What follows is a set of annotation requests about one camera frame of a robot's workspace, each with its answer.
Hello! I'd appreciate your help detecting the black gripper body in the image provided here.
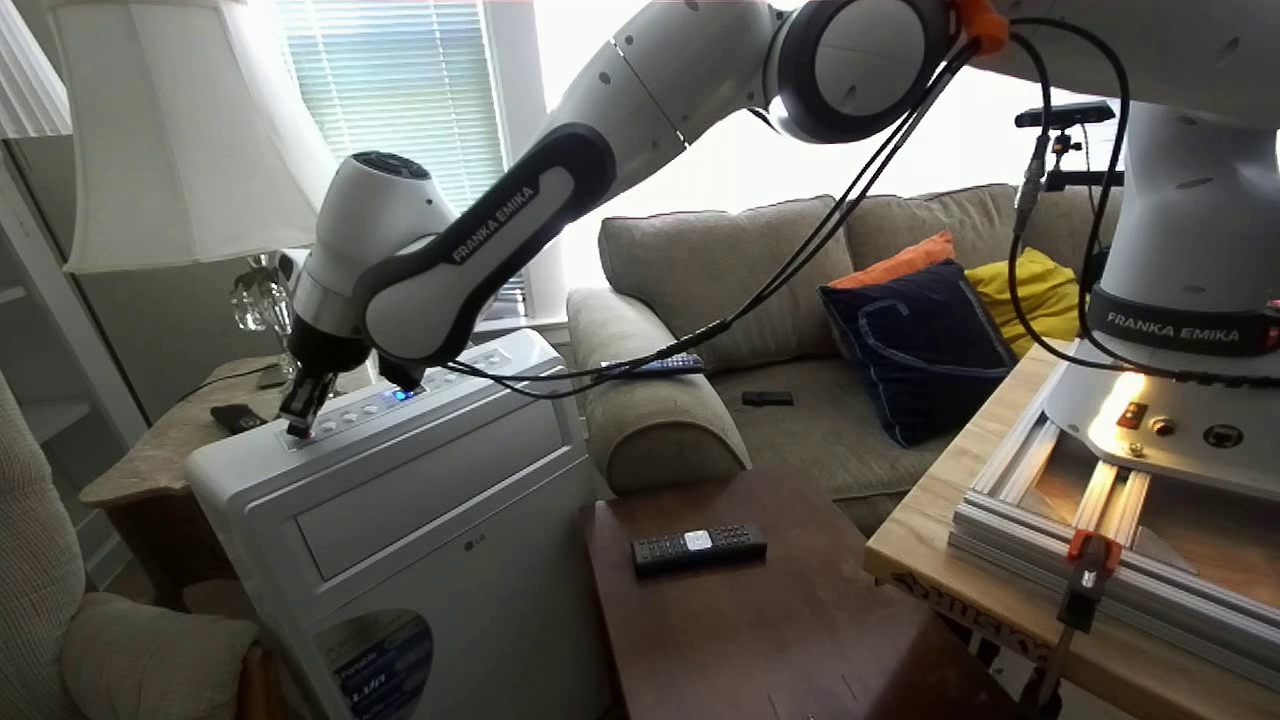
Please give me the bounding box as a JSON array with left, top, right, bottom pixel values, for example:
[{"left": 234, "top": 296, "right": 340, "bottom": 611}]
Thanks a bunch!
[{"left": 280, "top": 310, "right": 379, "bottom": 391}]

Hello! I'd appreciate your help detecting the small black flat device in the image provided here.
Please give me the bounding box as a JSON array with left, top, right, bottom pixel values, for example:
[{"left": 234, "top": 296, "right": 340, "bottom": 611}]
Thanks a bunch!
[{"left": 209, "top": 401, "right": 271, "bottom": 437}]

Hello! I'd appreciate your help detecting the light wooden side table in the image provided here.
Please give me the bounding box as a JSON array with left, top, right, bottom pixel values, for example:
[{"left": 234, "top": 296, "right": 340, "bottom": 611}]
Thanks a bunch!
[{"left": 77, "top": 336, "right": 325, "bottom": 604}]

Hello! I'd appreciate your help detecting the white portable air conditioner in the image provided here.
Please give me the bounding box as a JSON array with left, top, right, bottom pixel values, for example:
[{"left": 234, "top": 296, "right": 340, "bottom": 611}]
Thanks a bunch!
[{"left": 183, "top": 327, "right": 616, "bottom": 720}]

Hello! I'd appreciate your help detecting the white built-in shelf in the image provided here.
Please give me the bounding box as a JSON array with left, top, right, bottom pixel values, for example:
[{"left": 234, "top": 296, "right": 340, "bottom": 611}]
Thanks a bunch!
[{"left": 0, "top": 131, "right": 153, "bottom": 452}]

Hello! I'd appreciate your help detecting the crystal table lamp white shade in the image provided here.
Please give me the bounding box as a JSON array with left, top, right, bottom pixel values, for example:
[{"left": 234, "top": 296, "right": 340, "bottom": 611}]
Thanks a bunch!
[{"left": 53, "top": 0, "right": 346, "bottom": 351}]

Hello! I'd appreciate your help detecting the beige upholstered armchair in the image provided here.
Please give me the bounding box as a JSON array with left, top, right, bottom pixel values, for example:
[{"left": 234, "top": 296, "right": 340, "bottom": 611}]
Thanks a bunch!
[{"left": 0, "top": 373, "right": 263, "bottom": 720}]

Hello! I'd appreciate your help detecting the beige fabric sofa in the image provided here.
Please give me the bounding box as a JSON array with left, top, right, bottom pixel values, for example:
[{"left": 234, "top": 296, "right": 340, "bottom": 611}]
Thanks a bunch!
[{"left": 566, "top": 181, "right": 1135, "bottom": 534}]

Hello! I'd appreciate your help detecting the black remote with blue buttons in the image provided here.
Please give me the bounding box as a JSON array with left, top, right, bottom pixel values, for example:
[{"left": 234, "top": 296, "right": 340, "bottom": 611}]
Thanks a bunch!
[{"left": 592, "top": 349, "right": 712, "bottom": 382}]

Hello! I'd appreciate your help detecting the black remote with white label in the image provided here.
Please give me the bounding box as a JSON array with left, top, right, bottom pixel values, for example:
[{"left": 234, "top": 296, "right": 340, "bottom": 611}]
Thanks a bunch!
[{"left": 629, "top": 519, "right": 773, "bottom": 578}]

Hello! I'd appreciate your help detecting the beige sofa back cushion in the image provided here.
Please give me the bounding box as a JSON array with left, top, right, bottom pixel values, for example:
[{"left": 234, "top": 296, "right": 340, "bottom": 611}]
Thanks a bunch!
[
  {"left": 598, "top": 190, "right": 856, "bottom": 376},
  {"left": 838, "top": 181, "right": 1031, "bottom": 274}
]

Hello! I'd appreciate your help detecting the dark brown wooden table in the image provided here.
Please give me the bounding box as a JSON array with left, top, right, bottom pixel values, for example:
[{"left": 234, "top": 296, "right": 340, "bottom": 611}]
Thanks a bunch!
[{"left": 586, "top": 464, "right": 1017, "bottom": 720}]

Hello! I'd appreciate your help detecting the orange pillow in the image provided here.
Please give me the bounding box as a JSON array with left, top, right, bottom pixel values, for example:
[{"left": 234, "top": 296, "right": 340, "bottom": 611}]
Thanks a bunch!
[{"left": 823, "top": 232, "right": 962, "bottom": 296}]

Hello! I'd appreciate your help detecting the navy blue pillow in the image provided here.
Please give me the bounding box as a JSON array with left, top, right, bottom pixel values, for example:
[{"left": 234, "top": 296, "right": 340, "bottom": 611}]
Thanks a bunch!
[{"left": 817, "top": 261, "right": 1020, "bottom": 452}]

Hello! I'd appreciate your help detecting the light wooden robot table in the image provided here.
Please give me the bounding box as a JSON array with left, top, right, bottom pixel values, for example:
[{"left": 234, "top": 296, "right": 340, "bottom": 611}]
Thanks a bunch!
[{"left": 859, "top": 330, "right": 1280, "bottom": 720}]

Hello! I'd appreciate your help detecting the yellow cloth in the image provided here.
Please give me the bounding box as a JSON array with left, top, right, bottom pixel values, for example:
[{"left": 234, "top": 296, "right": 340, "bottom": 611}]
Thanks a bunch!
[{"left": 962, "top": 243, "right": 1098, "bottom": 359}]

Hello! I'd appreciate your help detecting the orange and black clamp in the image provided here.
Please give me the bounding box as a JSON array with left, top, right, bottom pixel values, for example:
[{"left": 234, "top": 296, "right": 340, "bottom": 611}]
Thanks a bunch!
[{"left": 1017, "top": 456, "right": 1162, "bottom": 720}]

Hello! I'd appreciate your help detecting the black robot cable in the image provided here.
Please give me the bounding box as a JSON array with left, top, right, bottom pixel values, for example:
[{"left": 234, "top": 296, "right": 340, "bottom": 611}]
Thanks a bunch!
[
  {"left": 444, "top": 34, "right": 993, "bottom": 403},
  {"left": 1000, "top": 12, "right": 1280, "bottom": 391}
]

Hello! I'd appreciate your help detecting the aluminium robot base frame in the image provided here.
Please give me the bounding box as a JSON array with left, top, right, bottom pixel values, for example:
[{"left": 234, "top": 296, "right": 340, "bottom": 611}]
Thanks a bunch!
[{"left": 947, "top": 330, "right": 1280, "bottom": 670}]

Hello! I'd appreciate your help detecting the black camera on tripod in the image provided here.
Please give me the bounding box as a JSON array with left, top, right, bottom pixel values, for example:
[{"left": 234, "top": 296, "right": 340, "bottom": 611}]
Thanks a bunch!
[{"left": 1011, "top": 90, "right": 1132, "bottom": 190}]

